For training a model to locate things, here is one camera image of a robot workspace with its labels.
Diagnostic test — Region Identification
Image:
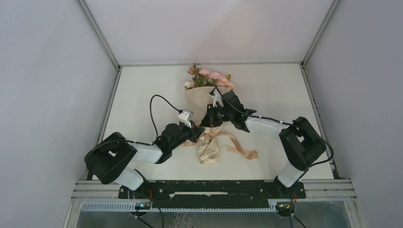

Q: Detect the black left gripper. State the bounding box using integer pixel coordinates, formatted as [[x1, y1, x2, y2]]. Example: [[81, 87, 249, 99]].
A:
[[170, 120, 205, 151]]

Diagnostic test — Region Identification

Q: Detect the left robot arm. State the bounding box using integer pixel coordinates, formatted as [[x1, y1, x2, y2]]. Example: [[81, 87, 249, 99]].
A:
[[84, 122, 204, 198]]

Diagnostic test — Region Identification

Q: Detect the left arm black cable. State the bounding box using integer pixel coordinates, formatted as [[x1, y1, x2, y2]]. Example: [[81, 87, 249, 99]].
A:
[[84, 94, 184, 228]]

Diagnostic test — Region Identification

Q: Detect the pink fake rose stem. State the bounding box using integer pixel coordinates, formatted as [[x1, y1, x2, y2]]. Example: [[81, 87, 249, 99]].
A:
[[198, 69, 235, 90]]

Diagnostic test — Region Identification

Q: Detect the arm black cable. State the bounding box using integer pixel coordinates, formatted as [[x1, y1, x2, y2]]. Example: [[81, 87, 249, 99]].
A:
[[84, 94, 184, 228], [209, 86, 335, 228]]

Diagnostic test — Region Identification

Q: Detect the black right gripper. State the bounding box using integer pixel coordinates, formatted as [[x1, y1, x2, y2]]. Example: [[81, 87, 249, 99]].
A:
[[199, 104, 234, 128]]

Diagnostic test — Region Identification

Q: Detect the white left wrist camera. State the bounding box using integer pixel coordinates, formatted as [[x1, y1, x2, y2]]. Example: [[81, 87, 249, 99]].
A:
[[178, 109, 193, 128]]

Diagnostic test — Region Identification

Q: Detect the aluminium frame rail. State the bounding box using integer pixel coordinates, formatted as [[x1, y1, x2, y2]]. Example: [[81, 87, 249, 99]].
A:
[[70, 179, 358, 202]]

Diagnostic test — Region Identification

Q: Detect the pink fake rose sprig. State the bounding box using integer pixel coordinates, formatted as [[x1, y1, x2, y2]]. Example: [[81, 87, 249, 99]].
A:
[[183, 63, 206, 90]]

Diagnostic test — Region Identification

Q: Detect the white slotted cable duct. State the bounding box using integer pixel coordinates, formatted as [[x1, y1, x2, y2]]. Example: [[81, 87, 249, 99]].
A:
[[81, 201, 287, 213]]

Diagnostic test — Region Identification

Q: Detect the tan ribbon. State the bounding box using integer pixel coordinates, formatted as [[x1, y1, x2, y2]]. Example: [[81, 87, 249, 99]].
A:
[[180, 126, 258, 164]]

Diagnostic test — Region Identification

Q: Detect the black mounting base rail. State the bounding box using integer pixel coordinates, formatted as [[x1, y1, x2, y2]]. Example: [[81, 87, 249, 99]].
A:
[[118, 180, 307, 209]]

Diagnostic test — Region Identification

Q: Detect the brown wrapping paper sheet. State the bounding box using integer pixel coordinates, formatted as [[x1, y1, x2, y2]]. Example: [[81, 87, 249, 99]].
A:
[[185, 86, 233, 164]]

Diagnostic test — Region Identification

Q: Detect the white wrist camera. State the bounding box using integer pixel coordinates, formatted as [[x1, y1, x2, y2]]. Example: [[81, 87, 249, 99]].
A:
[[178, 109, 193, 128], [210, 90, 222, 107]]

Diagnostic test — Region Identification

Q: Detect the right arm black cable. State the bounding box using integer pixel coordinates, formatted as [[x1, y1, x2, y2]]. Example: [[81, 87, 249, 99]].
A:
[[209, 86, 335, 228]]

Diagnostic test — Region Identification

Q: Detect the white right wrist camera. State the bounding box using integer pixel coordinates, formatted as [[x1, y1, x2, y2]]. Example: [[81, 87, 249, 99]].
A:
[[210, 90, 222, 107]]

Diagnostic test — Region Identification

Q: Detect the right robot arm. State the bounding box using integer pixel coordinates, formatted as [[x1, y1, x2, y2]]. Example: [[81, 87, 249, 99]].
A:
[[201, 87, 334, 198]]

